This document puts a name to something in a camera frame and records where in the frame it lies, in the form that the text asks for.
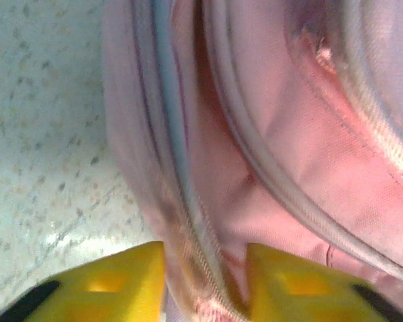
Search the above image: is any pink student backpack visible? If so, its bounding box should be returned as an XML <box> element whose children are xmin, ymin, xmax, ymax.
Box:
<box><xmin>100</xmin><ymin>0</ymin><xmax>403</xmax><ymax>322</ymax></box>

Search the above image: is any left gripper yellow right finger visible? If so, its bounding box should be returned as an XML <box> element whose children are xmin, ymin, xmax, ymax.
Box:
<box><xmin>247</xmin><ymin>243</ymin><xmax>403</xmax><ymax>322</ymax></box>

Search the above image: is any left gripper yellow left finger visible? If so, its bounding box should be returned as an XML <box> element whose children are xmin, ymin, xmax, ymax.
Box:
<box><xmin>0</xmin><ymin>240</ymin><xmax>165</xmax><ymax>322</ymax></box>

